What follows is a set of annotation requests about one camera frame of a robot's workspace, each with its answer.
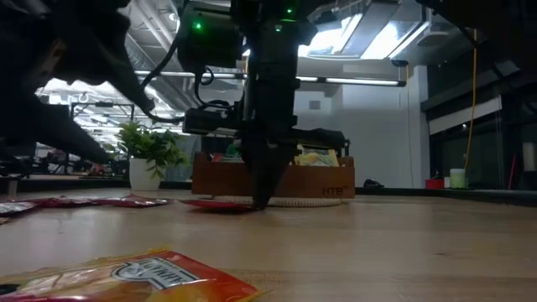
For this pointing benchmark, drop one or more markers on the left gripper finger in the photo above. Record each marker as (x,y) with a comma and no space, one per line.
(113,63)
(50,130)

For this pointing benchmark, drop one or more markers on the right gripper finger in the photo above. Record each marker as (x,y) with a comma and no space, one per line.
(251,147)
(279,142)

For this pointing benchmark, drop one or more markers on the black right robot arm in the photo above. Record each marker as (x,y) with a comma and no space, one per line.
(268,33)

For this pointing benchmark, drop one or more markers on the wooden tea organizer box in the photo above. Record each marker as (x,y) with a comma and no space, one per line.
(319,180)

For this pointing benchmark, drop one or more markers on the orange mango tea packet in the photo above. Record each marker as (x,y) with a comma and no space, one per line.
(147,277)

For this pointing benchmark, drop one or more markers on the yellow packets in box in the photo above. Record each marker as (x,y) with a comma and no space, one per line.
(321,140)

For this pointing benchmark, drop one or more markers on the round woven placemat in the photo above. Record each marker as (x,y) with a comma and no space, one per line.
(302,202)

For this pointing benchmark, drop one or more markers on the long linear ceiling light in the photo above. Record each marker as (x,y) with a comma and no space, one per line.
(361,81)

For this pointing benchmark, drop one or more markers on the small black object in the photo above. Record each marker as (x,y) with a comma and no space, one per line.
(372,183)

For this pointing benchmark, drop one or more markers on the green plant in white pot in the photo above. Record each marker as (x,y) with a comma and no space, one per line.
(144,178)

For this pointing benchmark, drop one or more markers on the red box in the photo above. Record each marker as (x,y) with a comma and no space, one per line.
(434,183)

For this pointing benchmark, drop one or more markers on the pale green container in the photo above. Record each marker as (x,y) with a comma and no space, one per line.
(457,178)

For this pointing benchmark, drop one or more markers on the black metal station frame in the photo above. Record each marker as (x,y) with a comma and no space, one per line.
(102,104)

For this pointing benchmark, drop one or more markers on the white wall vent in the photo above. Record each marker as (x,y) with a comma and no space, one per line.
(314,104)

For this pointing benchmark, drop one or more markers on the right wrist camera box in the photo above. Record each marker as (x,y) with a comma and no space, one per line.
(207,121)

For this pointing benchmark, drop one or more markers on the black dome security camera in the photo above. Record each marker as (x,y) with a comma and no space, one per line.
(399,63)

